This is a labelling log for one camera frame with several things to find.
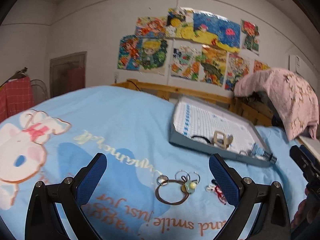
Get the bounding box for black clip with key rings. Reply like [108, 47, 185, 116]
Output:
[191, 135, 212, 145]

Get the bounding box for children's drawings on wall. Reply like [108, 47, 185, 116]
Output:
[117, 7, 269, 91]

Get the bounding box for light blue cartoon bedsheet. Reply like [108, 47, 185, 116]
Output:
[1, 86, 306, 239]

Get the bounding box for light blue smartwatch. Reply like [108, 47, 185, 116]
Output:
[249, 142, 277, 164]

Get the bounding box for wire fan guard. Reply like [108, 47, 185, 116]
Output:
[30, 79, 49, 105]

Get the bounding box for grey tray box lid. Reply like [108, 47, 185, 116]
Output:
[169, 95, 274, 167]

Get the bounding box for beige square buckle bracelet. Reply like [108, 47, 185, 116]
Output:
[211, 130, 234, 151]

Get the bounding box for white wall air conditioner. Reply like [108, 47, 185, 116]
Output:
[289, 55, 317, 84]

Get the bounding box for pink floral blanket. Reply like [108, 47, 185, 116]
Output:
[234, 68, 319, 140]

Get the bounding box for wooden bed frame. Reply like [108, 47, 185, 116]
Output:
[112, 79, 272, 127]

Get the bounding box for red string bracelet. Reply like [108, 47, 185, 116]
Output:
[205, 183, 228, 205]

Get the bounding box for person's right hand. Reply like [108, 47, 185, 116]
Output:
[291, 199, 319, 229]

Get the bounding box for red checkered cloth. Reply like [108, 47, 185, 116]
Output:
[0, 77, 35, 122]

